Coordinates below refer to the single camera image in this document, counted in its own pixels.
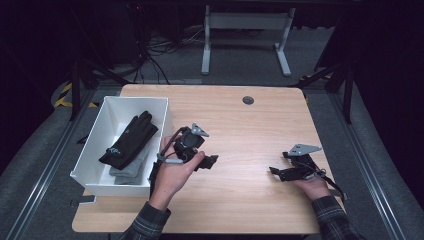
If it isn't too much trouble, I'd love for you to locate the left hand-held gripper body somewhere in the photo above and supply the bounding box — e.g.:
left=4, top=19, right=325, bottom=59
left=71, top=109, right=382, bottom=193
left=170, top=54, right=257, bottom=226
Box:
left=173, top=122, right=210, bottom=164

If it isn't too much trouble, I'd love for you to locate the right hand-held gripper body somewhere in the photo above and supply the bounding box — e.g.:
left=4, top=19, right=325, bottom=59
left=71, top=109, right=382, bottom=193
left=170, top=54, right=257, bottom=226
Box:
left=279, top=143, right=327, bottom=183

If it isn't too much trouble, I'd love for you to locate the black glove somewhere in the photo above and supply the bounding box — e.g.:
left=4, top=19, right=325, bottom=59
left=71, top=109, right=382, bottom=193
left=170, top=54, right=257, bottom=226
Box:
left=98, top=110, right=160, bottom=171

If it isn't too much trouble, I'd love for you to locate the grey mitten with label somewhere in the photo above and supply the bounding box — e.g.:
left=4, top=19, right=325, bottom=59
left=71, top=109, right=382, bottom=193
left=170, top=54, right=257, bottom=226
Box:
left=108, top=146, right=151, bottom=179

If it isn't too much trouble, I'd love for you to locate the white box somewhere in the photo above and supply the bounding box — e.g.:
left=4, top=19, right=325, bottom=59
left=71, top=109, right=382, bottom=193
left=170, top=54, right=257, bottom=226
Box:
left=69, top=95, right=174, bottom=198

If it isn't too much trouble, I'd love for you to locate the person's right hand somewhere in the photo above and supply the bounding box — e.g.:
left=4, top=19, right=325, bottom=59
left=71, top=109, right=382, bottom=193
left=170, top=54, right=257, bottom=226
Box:
left=294, top=177, right=333, bottom=201

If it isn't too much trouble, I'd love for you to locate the person's left hand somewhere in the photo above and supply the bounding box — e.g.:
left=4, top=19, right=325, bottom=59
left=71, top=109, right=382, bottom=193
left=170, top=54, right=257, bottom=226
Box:
left=148, top=134, right=206, bottom=211

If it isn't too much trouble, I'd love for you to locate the black metal stand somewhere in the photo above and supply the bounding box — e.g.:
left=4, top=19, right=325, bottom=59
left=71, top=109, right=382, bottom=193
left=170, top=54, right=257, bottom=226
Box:
left=289, top=61, right=355, bottom=125
left=68, top=58, right=132, bottom=122

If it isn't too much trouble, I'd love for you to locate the yellow black hazard tape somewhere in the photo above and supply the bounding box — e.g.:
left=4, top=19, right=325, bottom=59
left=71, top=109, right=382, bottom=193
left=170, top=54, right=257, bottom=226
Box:
left=53, top=82, right=100, bottom=109

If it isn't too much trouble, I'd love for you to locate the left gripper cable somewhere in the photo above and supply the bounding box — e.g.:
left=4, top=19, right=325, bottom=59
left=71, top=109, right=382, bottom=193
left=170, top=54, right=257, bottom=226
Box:
left=148, top=126, right=188, bottom=198

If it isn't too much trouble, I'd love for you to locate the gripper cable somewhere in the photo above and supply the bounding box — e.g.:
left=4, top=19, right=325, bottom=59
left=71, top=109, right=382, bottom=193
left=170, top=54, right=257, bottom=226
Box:
left=309, top=165, right=350, bottom=202
left=148, top=126, right=188, bottom=198

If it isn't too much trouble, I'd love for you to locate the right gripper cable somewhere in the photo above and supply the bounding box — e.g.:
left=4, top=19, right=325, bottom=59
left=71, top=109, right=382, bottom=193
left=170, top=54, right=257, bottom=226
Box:
left=309, top=165, right=350, bottom=202

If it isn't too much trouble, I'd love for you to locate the aluminium floor rail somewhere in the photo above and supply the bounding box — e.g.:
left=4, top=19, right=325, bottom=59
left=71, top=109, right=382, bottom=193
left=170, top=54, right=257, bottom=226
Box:
left=4, top=89, right=97, bottom=240
left=328, top=93, right=407, bottom=240

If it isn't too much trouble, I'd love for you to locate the tangle of black cables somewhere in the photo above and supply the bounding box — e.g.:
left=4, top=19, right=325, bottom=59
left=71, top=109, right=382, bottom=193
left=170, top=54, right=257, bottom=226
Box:
left=126, top=19, right=205, bottom=85

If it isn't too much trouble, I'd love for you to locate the grey metal desk frame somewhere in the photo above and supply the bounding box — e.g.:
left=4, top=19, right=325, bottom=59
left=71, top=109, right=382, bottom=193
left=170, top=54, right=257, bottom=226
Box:
left=200, top=4, right=297, bottom=78

